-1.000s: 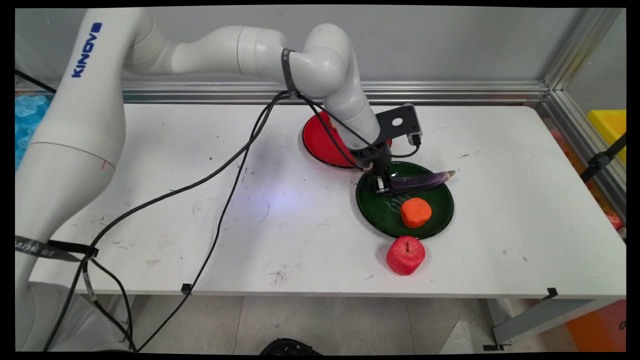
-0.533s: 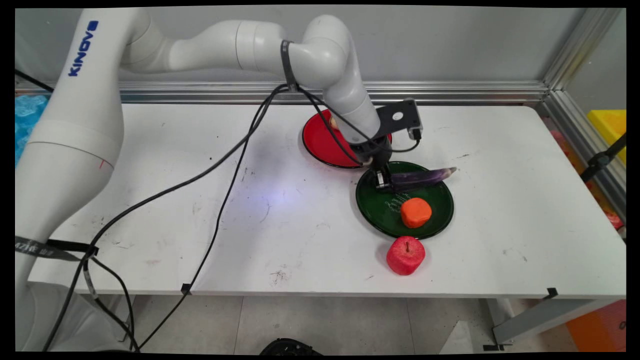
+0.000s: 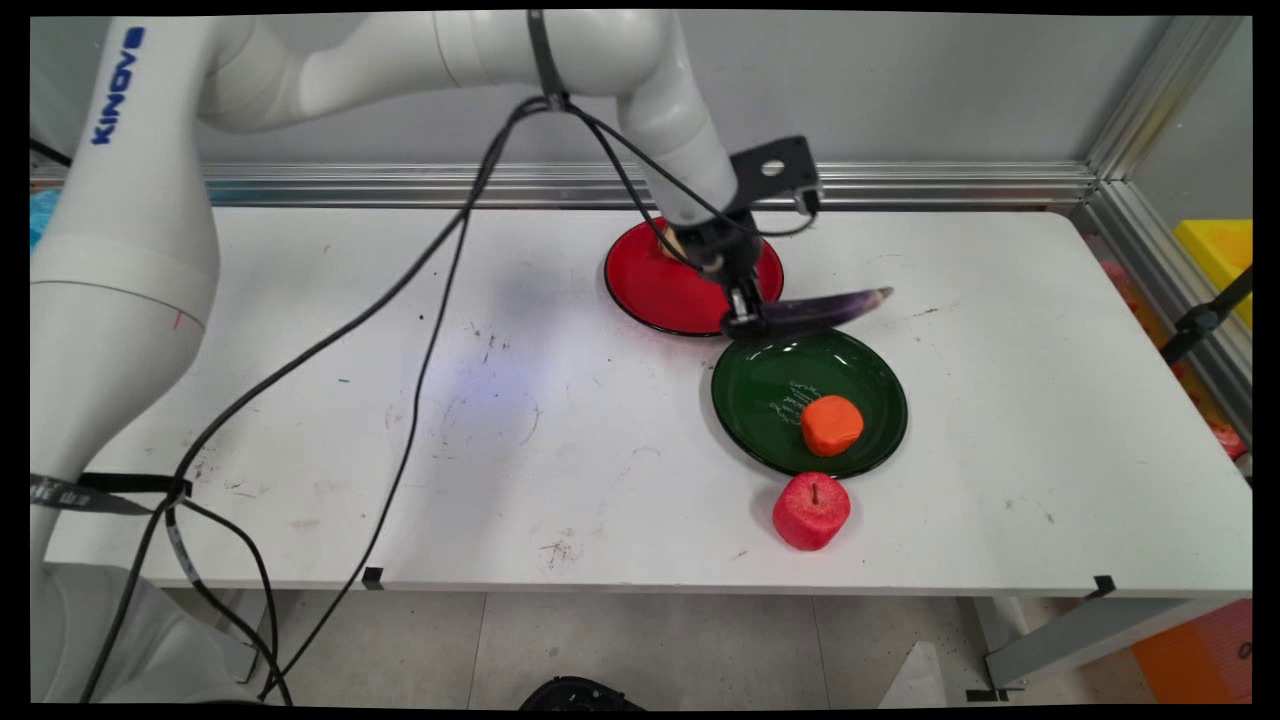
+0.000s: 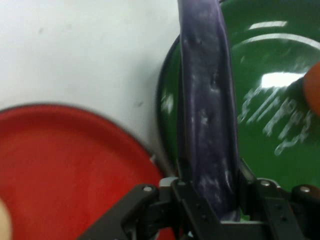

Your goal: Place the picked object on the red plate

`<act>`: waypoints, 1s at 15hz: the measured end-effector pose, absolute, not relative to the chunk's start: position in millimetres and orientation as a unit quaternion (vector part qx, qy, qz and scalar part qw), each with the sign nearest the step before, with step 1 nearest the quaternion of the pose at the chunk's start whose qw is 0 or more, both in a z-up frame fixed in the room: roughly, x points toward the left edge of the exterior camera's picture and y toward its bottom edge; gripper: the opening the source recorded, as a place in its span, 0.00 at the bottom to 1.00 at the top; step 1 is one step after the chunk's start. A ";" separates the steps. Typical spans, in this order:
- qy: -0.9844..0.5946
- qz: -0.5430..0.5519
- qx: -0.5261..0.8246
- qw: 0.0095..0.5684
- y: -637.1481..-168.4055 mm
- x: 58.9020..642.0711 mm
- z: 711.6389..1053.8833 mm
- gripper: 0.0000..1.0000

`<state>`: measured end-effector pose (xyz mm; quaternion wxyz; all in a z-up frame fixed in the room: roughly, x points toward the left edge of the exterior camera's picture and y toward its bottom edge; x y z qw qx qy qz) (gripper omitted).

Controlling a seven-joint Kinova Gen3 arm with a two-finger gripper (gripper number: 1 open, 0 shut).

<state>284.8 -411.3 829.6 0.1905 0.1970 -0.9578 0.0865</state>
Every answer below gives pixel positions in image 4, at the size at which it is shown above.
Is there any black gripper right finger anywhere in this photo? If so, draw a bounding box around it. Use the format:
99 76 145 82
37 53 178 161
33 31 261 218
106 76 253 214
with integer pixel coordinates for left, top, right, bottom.
236 162 320 240

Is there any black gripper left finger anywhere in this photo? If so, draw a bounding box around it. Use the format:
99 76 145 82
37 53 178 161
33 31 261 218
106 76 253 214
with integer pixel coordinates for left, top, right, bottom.
76 176 222 240

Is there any purple eggplant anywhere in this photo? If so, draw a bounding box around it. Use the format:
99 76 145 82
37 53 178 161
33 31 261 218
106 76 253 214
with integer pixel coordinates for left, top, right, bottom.
176 0 242 222

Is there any red round plate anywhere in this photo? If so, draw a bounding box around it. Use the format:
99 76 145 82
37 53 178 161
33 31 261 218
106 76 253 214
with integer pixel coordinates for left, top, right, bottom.
0 101 181 240

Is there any dark green round plate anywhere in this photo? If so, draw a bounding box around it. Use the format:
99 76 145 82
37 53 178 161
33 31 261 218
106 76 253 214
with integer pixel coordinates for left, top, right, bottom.
154 0 320 222

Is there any orange toy fruit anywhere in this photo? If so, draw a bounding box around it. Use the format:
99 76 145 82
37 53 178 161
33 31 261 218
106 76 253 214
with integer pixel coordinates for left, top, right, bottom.
302 61 320 112

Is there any yellow potato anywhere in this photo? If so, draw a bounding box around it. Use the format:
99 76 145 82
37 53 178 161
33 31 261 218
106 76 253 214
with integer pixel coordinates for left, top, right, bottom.
0 198 14 240

